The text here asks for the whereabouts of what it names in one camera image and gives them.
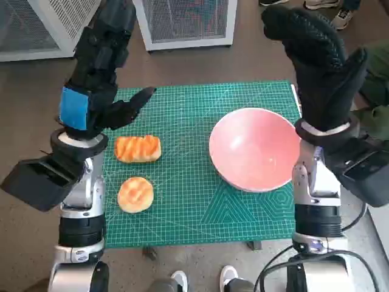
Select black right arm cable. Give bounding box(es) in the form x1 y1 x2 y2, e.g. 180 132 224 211
254 243 380 292

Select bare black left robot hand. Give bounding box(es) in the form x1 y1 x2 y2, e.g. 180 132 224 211
56 0 157 141

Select large white mesh cabinet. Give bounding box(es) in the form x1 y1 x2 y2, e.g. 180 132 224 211
0 0 103 63

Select round toy bread bun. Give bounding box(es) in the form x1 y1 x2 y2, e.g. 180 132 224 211
117 176 153 214

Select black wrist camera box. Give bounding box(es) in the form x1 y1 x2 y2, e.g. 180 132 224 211
0 150 89 213
322 133 389 208

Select white shoe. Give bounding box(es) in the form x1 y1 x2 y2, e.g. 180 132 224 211
170 270 188 292
219 265 239 292

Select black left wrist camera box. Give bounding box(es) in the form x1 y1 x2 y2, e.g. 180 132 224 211
0 150 89 213

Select thin black camera cable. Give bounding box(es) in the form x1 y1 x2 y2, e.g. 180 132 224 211
337 202 368 232

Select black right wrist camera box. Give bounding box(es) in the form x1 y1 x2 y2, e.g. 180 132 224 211
322 133 389 208

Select rectangular striped toy bread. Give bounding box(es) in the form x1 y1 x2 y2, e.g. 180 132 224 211
114 135 162 164

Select green cutting mat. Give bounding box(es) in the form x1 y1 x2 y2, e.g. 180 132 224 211
102 80 302 249

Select white side table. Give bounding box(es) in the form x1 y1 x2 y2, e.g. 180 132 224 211
366 203 389 259

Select small white mesh cabinet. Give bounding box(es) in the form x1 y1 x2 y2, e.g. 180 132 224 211
132 0 238 52

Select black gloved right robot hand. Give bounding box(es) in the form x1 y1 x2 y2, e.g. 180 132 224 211
261 5 369 133

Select grey leg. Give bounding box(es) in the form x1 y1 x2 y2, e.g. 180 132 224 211
226 277 255 292

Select person's light shoe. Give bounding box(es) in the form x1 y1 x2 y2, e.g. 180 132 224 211
305 0 340 10
330 8 354 30

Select pink bowl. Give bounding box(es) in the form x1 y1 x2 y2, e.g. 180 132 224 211
208 108 301 193

